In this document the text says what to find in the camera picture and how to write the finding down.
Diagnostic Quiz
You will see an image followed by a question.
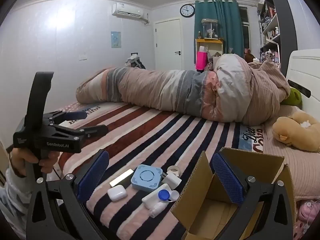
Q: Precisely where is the yellow shelf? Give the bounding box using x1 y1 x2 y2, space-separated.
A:
195 39 224 55

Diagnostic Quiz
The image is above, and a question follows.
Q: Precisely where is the round wall clock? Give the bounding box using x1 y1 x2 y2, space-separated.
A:
180 4 195 18

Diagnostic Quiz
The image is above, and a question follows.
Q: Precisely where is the blue wall poster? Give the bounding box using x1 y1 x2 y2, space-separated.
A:
111 31 121 48

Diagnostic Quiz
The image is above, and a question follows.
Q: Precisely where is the black bookshelf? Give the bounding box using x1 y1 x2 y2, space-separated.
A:
257 0 297 75

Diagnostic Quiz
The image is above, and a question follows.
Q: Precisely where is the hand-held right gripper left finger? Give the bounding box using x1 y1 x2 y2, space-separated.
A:
25 149 110 240

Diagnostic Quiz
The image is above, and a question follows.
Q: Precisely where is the green plush toy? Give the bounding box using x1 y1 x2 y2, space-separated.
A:
280 87 302 106

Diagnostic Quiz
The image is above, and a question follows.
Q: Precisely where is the clear figure display case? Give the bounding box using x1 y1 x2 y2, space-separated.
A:
201 19 219 40

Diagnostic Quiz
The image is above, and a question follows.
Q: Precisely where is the white tape roll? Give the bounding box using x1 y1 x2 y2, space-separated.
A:
167 166 181 178

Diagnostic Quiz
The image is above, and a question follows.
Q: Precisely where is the beige ribbed bed sheet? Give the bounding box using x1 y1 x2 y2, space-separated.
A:
262 104 320 202

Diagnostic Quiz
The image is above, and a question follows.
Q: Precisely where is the blue square device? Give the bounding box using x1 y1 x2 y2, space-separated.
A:
131 164 163 192

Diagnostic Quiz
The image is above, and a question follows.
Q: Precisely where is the white headboard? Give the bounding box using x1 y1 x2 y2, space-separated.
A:
286 49 320 128

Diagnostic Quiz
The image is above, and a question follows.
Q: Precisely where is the striped blanket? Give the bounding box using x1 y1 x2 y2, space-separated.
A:
45 100 265 240

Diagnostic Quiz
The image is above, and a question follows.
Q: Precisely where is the white bottle with blue cap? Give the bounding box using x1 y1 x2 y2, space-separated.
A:
142 183 172 209

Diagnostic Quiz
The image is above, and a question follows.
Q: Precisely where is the blue capped lens case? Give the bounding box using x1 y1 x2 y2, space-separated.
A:
158 189 180 203

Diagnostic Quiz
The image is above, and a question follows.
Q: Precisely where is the dark bag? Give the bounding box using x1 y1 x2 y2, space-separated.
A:
125 52 147 70

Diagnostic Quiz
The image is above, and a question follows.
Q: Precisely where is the small white bottle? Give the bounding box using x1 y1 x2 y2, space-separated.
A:
149 201 168 218

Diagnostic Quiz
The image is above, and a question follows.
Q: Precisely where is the white air conditioner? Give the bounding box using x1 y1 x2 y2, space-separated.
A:
112 2 144 19

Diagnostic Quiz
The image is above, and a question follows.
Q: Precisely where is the teal curtain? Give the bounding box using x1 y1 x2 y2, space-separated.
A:
194 0 244 64

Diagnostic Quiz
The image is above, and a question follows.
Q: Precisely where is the pink box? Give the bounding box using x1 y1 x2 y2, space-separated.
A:
196 51 208 72

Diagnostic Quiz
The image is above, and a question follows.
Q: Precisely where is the pink and grey quilt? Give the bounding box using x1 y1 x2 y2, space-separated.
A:
76 54 292 126

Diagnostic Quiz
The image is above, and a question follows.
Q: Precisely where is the brown plush toy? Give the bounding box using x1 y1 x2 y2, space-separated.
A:
272 111 320 153

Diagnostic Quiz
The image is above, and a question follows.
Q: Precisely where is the white charger adapter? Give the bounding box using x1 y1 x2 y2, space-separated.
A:
162 171 182 189

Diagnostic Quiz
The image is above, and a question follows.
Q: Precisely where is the person's left forearm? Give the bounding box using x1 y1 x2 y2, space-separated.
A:
0 165 39 240

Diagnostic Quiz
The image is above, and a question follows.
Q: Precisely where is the brown cardboard box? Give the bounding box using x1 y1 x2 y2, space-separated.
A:
170 147 297 240

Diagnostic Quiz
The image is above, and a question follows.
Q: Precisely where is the window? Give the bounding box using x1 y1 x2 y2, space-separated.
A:
239 6 251 50

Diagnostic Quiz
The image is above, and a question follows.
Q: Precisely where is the white earbuds case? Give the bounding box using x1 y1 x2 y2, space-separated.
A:
107 185 127 202

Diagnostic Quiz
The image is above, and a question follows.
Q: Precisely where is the pink plush toy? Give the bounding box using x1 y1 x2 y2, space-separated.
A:
296 200 320 230

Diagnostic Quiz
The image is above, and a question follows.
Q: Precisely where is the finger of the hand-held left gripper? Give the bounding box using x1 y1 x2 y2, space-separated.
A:
42 110 88 125
52 124 109 141

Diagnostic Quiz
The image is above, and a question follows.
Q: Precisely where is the silver rectangular bar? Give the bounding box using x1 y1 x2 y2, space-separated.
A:
109 169 135 187

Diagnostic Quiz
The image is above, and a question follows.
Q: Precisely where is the white door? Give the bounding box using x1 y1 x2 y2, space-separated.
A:
154 19 182 70

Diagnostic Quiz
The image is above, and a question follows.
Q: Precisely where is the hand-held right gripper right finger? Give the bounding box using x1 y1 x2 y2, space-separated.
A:
212 152 297 240

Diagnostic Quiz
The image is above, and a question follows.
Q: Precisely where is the person's left hand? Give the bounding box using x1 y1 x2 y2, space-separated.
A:
10 147 61 174

